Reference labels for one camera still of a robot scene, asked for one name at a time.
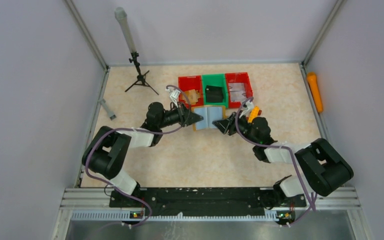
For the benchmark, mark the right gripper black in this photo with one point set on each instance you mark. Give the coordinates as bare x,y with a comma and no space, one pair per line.
230,124

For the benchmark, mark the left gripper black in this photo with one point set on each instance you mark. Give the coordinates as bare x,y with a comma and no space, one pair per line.
184,115

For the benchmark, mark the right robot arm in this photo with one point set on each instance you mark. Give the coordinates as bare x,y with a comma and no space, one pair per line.
323,168

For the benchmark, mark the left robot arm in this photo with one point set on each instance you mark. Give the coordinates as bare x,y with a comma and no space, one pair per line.
107,151

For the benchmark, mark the gold card in red bin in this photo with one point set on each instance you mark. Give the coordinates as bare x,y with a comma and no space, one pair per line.
194,96

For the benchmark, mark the black card in green bin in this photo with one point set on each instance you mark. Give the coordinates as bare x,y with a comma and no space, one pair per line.
214,94

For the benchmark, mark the silver VIP cards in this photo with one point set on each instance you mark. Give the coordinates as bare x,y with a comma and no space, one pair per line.
237,92

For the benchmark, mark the red bin with cards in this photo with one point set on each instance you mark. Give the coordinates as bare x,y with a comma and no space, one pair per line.
242,77

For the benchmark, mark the yellow toy brick car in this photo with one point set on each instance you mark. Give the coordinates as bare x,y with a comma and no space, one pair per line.
255,112

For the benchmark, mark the red bin left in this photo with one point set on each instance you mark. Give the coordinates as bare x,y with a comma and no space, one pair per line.
193,82

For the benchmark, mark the green plastic bin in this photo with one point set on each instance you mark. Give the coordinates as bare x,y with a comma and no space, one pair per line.
215,80

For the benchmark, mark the orange flashlight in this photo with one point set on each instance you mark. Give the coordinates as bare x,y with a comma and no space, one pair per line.
312,81

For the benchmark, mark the black tripod with grey tube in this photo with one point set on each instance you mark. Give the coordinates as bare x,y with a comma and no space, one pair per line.
122,19

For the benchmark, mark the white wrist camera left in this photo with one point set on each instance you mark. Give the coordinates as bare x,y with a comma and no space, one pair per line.
174,95

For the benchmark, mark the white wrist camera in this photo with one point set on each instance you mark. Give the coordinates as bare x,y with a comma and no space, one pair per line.
247,107
174,95

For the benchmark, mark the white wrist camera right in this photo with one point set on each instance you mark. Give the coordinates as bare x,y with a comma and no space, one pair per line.
247,107

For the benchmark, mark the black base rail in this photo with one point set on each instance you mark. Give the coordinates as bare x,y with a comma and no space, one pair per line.
206,201

